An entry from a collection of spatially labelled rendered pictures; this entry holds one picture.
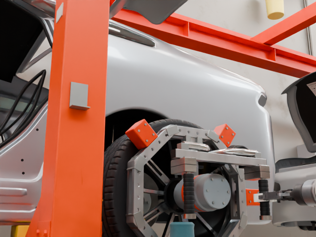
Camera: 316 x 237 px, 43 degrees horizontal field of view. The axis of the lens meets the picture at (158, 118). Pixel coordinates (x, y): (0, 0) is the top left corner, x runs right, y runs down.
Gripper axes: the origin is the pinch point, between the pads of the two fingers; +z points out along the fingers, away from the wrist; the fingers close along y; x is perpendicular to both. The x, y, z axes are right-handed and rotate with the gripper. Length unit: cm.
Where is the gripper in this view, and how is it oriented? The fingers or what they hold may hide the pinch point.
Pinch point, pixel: (264, 197)
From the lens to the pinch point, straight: 156.1
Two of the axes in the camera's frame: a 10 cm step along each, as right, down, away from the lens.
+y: 8.6, 1.4, 4.8
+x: 0.0, -9.6, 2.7
